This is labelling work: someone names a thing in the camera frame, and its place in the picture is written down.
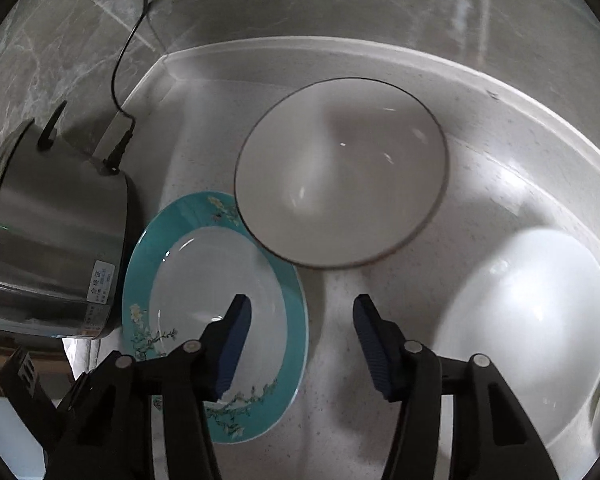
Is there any large white bowl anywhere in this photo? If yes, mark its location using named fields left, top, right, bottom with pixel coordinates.
left=434, top=228, right=600, bottom=444

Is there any stainless steel rice cooker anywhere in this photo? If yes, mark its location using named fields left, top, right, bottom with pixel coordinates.
left=0, top=107, right=131, bottom=339

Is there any teal rim plate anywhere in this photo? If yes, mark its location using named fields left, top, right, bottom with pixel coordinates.
left=122, top=191, right=309, bottom=444

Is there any grey white plate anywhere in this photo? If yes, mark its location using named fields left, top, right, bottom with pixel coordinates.
left=234, top=77, right=450, bottom=269

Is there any black power cable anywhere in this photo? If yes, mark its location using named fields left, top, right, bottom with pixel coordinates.
left=100, top=0, right=160, bottom=174

